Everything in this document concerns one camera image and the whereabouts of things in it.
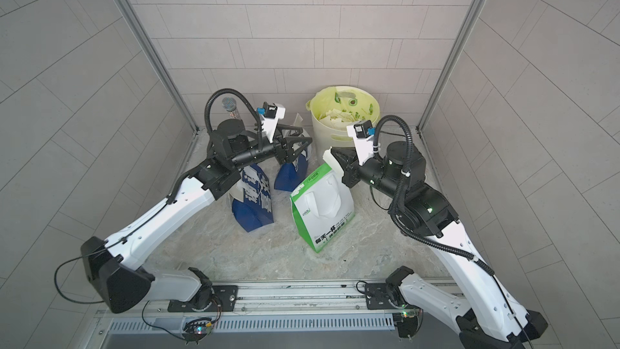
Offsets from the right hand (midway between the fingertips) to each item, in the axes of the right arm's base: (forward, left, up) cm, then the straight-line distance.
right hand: (331, 152), depth 58 cm
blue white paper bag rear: (+12, +13, -26) cm, 32 cm away
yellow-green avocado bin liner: (+41, -10, -16) cm, 45 cm away
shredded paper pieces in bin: (+31, -5, -18) cm, 37 cm away
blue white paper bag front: (+2, +26, -23) cm, 34 cm away
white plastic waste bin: (+20, 0, -15) cm, 25 cm away
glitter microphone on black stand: (+30, +33, -7) cm, 45 cm away
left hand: (+7, +5, -1) cm, 8 cm away
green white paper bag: (-2, +3, -24) cm, 24 cm away
